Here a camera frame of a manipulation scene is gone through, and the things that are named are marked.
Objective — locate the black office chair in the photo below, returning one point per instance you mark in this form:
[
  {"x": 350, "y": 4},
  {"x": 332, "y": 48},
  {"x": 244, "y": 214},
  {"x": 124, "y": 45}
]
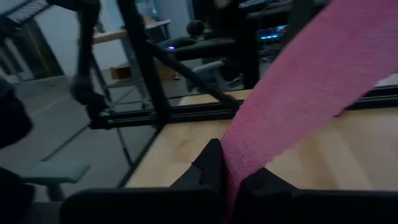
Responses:
[{"x": 202, "y": 46}]

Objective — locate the office chair grey armrest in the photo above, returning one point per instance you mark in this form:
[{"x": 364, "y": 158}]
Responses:
[{"x": 56, "y": 172}]

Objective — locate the pink bandage roll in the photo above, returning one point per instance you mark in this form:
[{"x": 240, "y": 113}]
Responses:
[{"x": 304, "y": 81}]

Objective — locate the black frame post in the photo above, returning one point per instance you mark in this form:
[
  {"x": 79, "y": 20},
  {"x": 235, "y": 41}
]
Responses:
[{"x": 149, "y": 77}]

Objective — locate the wooden desk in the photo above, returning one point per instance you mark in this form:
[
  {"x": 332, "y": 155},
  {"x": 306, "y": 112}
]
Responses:
[{"x": 109, "y": 35}]

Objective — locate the cardboard box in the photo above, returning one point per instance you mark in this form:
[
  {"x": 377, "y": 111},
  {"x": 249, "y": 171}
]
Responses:
[{"x": 122, "y": 72}]

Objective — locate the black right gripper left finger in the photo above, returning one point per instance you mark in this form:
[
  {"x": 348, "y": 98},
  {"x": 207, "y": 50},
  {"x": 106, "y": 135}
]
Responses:
[{"x": 155, "y": 205}]

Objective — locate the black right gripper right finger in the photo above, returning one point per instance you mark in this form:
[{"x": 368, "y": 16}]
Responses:
[{"x": 311, "y": 208}]

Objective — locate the black table rim frame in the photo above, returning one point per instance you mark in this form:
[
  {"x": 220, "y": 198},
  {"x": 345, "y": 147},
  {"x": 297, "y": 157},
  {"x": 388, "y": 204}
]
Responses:
[{"x": 199, "y": 112}]

